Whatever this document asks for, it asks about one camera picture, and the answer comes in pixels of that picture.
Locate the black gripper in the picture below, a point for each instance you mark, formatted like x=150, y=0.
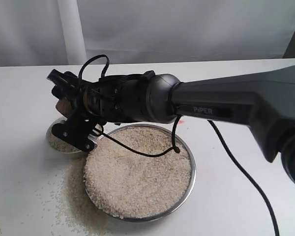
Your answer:
x=115, y=99

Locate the brown wooden cup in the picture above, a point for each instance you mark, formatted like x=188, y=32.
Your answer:
x=64, y=107

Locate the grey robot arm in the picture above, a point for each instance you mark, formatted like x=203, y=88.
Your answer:
x=264, y=102

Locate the rice in white bowl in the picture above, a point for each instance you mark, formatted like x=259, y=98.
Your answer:
x=59, y=144

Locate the white ceramic bowl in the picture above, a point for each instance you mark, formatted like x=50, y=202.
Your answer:
x=73, y=155

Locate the rice heap in tray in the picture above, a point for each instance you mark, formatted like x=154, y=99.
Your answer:
x=137, y=179

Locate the spilled rice on table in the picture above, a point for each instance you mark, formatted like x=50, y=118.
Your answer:
x=64, y=199

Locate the white backdrop curtain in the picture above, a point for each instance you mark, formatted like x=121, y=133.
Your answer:
x=68, y=32

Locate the round steel tray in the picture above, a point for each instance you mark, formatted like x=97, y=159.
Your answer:
x=191, y=177

